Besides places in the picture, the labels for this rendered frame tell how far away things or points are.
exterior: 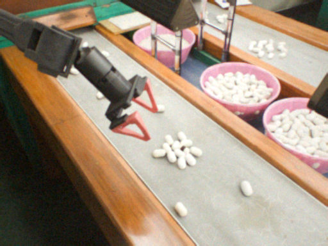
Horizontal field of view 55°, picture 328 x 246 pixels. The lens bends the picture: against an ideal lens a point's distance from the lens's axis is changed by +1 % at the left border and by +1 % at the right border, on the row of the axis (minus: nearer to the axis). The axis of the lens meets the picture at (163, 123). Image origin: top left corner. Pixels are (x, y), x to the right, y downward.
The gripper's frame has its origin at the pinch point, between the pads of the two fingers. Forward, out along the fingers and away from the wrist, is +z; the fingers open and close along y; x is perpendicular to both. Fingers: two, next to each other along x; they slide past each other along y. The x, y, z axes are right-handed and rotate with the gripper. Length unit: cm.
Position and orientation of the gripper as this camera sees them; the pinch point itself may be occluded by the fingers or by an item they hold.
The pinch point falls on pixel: (150, 122)
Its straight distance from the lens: 67.5
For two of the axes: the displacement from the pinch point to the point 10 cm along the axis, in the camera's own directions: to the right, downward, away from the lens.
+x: 7.6, -4.1, -5.0
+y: -1.4, 6.4, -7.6
